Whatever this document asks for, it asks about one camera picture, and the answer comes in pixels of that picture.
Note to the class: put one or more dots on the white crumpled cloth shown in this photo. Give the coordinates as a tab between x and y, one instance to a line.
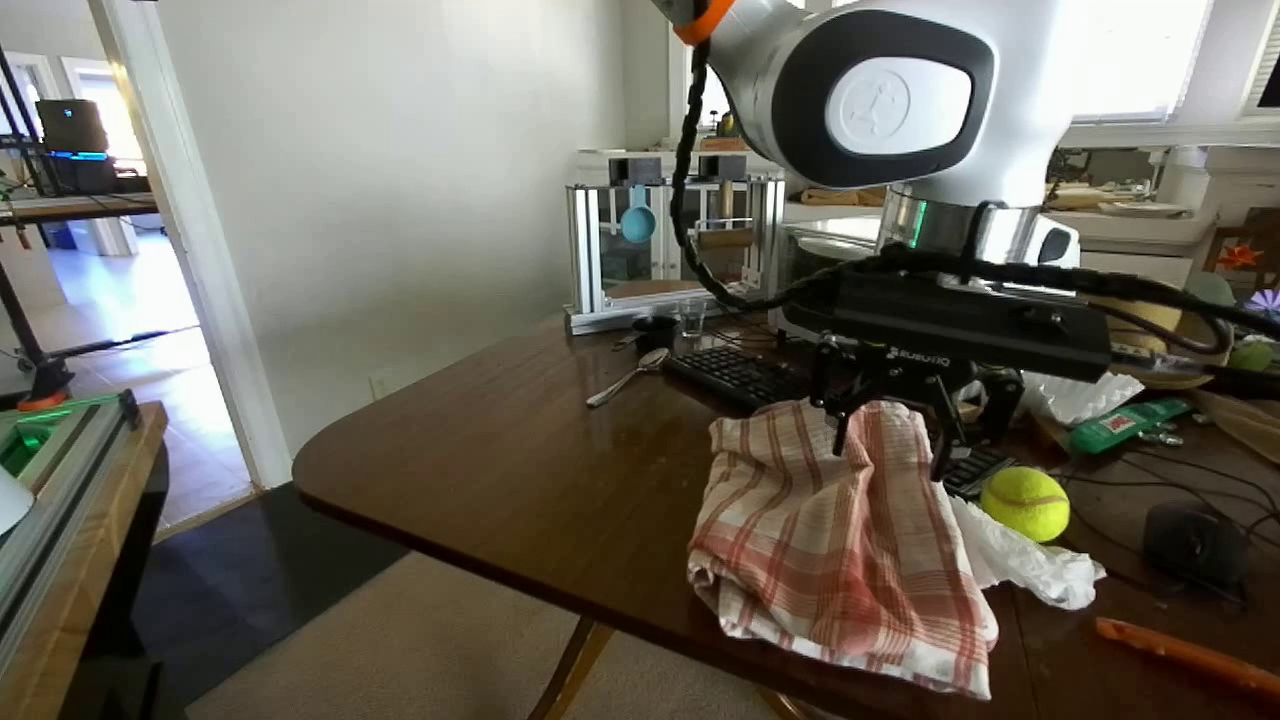
1054	566

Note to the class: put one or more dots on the small clear glass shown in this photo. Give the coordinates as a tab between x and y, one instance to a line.
688	327

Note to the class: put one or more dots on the red striped white towel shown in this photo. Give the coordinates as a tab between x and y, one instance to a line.
826	560

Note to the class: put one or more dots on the wooden desk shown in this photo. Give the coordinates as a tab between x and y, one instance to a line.
80	204

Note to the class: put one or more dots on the dark computer monitor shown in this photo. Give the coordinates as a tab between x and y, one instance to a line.
75	124

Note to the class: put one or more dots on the yellow-green tennis ball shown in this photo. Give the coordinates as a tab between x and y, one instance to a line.
1027	502

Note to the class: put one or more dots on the small black cup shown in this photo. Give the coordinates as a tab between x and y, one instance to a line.
648	332

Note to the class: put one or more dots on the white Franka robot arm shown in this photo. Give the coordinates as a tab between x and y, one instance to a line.
907	103

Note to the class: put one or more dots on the blue plastic scoop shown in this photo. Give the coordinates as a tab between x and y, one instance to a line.
639	222

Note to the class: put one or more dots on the metal spoon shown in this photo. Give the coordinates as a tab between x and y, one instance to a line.
625	381

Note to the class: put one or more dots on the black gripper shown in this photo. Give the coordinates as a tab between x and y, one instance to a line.
881	373

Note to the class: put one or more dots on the wooden cart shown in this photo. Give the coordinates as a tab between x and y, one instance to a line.
64	640

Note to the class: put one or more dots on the green-lit device box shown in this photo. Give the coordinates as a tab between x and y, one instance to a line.
34	440

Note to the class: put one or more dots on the aluminium extrusion stand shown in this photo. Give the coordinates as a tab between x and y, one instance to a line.
587	243

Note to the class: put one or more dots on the white crumpled paper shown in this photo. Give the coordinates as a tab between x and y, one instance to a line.
1081	398

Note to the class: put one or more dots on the black stand leg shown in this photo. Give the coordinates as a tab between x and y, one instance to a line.
23	323

